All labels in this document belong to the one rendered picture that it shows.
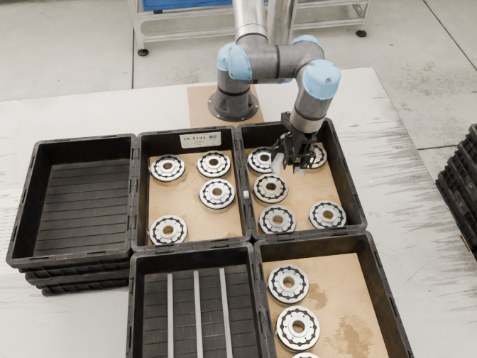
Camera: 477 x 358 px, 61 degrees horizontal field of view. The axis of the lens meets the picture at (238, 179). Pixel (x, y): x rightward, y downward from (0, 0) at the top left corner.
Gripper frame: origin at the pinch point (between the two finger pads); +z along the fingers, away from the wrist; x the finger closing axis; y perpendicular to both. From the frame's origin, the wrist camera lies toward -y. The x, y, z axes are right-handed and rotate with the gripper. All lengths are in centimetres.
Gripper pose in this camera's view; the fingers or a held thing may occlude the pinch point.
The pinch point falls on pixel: (284, 168)
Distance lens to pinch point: 111.5
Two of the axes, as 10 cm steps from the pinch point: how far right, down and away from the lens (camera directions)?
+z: -1.4, 6.0, 7.9
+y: 1.2, 8.0, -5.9
